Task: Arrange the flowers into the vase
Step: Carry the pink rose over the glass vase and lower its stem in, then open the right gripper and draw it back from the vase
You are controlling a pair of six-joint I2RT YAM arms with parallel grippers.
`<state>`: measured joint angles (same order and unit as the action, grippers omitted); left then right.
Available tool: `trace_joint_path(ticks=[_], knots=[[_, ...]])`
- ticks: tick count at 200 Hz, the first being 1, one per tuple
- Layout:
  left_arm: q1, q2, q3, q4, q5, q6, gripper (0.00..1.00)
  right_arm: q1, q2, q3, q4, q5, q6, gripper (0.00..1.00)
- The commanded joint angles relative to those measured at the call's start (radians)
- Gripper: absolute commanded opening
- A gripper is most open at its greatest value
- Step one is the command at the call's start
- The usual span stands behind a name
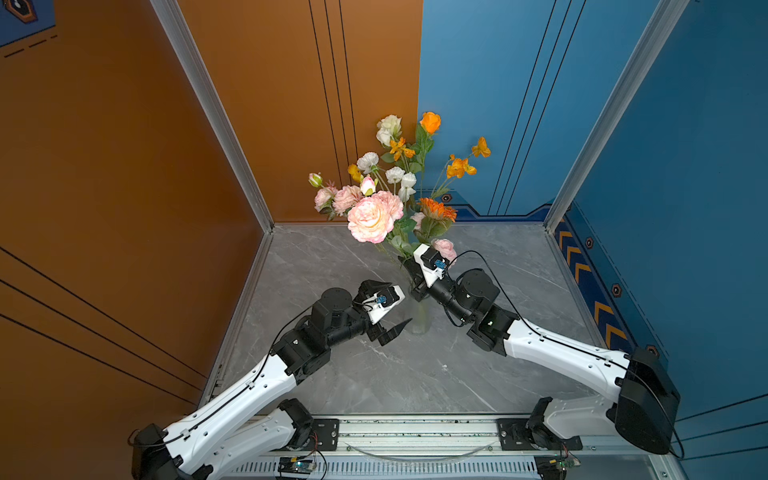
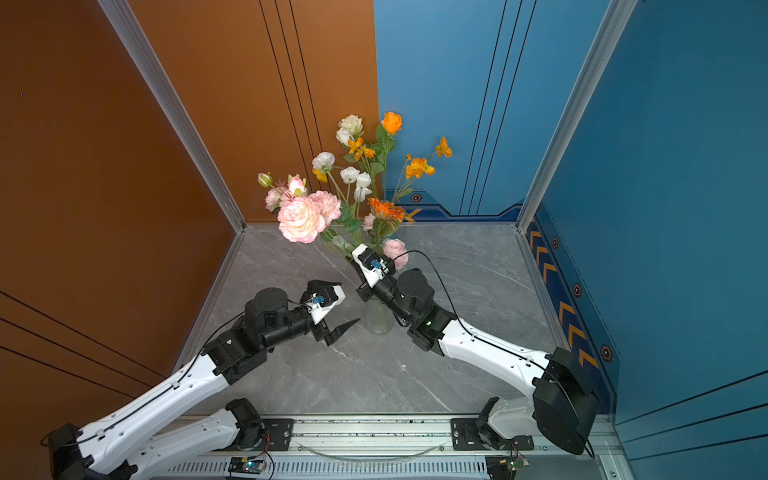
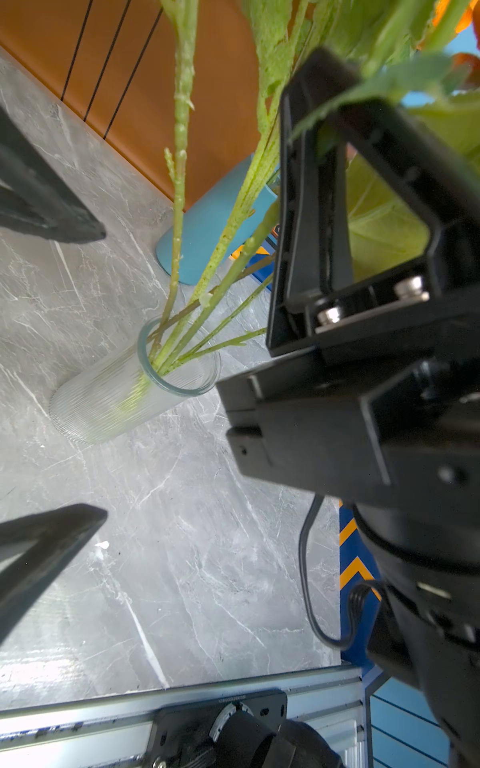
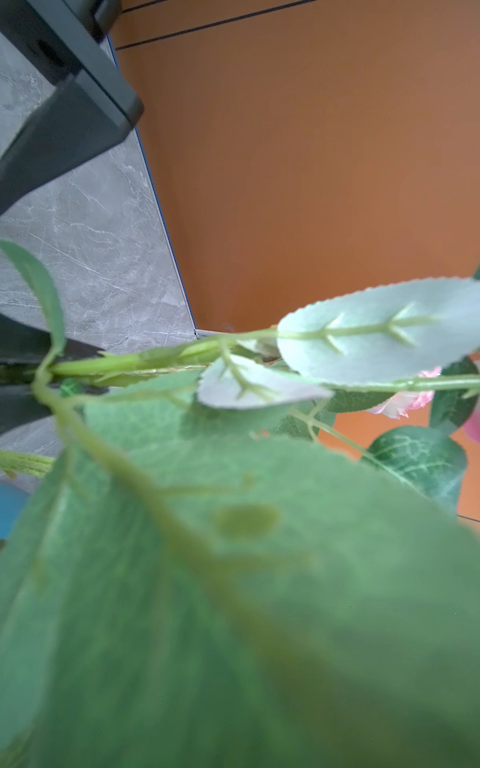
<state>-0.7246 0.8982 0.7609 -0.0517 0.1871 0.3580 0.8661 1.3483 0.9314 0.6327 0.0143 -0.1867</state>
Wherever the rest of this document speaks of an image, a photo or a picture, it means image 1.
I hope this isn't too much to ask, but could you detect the clear ribbed glass vase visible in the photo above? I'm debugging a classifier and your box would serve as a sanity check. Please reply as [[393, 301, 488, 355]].
[[406, 288, 432, 336]]

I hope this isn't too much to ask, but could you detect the orange gerbera flower stem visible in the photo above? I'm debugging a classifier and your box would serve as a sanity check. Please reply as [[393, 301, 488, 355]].
[[415, 198, 457, 243]]

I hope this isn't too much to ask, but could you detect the teal ceramic vase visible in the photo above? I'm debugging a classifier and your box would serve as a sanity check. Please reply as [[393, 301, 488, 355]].
[[404, 210, 429, 255]]

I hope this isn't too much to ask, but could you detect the white pink small flowers stem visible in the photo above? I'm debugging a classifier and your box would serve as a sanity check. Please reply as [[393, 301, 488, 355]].
[[355, 152, 417, 203]]

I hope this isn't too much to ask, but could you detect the orange poppy flower stem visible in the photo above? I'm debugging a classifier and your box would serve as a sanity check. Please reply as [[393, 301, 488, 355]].
[[430, 137, 492, 200]]

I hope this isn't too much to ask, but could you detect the white rosebud flower stem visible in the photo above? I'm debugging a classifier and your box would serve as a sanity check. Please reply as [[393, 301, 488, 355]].
[[376, 127, 421, 208]]

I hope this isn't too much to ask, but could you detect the white cream rose stem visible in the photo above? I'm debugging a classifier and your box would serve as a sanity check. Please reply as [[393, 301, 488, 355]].
[[377, 113, 424, 208]]

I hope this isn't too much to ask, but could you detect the orange rose flower stem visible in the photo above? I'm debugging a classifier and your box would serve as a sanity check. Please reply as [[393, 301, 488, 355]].
[[406, 112, 442, 173]]

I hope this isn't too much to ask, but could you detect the pink carnation flower stem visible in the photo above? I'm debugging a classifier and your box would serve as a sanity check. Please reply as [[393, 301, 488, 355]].
[[308, 173, 364, 220]]

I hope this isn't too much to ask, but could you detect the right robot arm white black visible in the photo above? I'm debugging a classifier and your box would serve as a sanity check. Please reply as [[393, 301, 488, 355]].
[[402, 246, 684, 456]]

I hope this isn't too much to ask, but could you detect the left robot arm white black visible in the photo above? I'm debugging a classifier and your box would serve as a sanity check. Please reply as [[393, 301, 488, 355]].
[[129, 280, 405, 479]]

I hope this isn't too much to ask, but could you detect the left green circuit board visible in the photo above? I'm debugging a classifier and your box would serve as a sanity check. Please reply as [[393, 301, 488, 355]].
[[275, 457, 320, 480]]

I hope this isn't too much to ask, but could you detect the right circuit board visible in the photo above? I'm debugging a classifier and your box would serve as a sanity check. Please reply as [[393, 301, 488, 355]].
[[534, 456, 581, 480]]

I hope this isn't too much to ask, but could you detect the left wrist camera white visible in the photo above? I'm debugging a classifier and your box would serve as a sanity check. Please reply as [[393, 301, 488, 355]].
[[362, 285, 405, 325]]

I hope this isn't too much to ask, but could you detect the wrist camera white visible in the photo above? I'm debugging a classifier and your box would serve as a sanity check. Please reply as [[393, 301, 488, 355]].
[[414, 244, 449, 288], [362, 285, 405, 325]]

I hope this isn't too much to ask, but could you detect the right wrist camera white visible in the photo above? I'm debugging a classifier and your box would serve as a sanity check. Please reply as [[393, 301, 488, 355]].
[[414, 244, 449, 288]]

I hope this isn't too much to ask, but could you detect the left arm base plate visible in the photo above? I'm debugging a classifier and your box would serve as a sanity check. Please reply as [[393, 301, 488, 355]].
[[278, 418, 340, 453]]

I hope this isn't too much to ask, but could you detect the aluminium front rail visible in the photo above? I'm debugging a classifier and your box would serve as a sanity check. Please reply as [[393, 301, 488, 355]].
[[221, 414, 686, 479]]

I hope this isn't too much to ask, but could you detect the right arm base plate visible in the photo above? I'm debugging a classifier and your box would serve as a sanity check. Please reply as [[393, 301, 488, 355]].
[[496, 418, 583, 451]]

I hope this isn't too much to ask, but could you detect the left aluminium corner post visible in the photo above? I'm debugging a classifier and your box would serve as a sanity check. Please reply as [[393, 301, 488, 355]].
[[149, 0, 276, 234]]

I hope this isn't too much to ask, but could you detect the aluminium corner post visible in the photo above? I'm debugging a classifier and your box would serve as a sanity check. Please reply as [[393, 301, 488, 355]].
[[544, 0, 691, 234], [149, 0, 276, 234]]

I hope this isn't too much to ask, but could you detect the right aluminium corner post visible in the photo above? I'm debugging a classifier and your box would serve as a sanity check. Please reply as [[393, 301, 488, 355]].
[[544, 0, 691, 234]]

